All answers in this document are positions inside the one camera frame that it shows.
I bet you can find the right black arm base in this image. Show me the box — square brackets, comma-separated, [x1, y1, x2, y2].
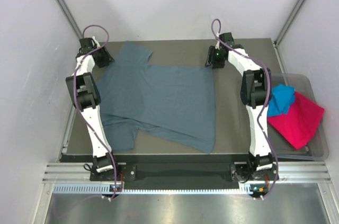
[230, 163, 278, 183]

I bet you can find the clear plastic bin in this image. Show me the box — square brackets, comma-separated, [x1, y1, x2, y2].
[268, 73, 328, 161]

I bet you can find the slotted cable duct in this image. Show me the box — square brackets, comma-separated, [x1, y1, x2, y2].
[52, 183, 264, 195]

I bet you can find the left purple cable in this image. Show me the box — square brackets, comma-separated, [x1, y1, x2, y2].
[73, 24, 125, 200]

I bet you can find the grey-blue t-shirt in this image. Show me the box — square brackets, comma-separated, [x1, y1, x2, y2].
[96, 42, 216, 154]

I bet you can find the bright blue t-shirt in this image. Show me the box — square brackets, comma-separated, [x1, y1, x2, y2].
[267, 84, 295, 117]

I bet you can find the magenta t-shirt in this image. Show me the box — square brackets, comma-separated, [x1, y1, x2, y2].
[267, 92, 325, 150]

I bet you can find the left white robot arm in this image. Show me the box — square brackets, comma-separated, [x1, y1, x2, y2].
[66, 37, 120, 180]

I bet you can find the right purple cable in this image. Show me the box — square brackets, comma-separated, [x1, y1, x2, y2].
[210, 18, 280, 201]

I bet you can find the purple cable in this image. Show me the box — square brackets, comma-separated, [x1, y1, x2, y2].
[210, 18, 280, 201]
[73, 24, 125, 200]

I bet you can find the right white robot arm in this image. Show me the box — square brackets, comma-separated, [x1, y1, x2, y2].
[205, 32, 273, 180]

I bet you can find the front aluminium rail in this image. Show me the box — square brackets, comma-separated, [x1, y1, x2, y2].
[43, 162, 331, 183]

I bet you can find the right aluminium frame post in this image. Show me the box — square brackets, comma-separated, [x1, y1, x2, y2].
[273, 0, 307, 48]

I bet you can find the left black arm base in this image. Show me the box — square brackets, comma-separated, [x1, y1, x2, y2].
[83, 163, 137, 182]

